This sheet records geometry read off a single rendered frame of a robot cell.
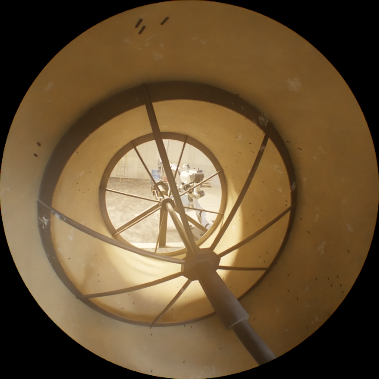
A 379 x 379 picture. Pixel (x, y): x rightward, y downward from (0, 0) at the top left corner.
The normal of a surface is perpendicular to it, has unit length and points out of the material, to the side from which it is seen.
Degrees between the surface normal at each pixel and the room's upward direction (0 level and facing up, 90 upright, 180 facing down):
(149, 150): 90
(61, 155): 90
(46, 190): 90
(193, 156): 90
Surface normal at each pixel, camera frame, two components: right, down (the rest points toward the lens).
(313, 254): -0.94, -0.04
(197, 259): 0.31, 0.22
